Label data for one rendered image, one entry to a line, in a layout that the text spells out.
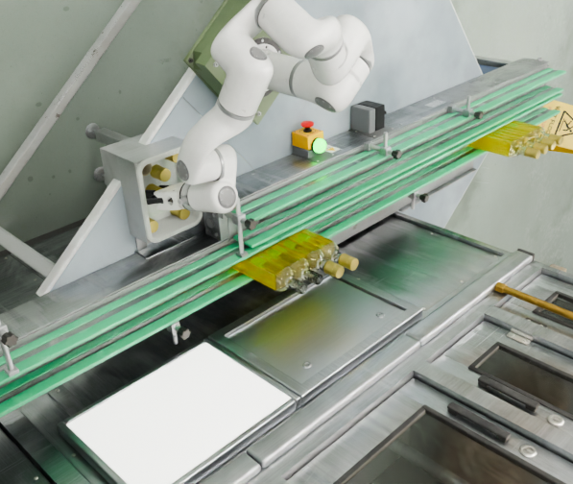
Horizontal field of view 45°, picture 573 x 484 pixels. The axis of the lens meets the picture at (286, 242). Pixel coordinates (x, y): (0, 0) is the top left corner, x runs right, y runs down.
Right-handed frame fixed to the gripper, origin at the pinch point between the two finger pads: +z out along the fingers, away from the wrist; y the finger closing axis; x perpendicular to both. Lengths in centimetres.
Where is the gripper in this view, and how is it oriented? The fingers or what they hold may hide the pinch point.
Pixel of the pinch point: (158, 193)
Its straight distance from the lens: 179.2
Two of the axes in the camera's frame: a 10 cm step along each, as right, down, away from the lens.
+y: 7.1, -3.4, 6.2
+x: -2.0, -9.4, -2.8
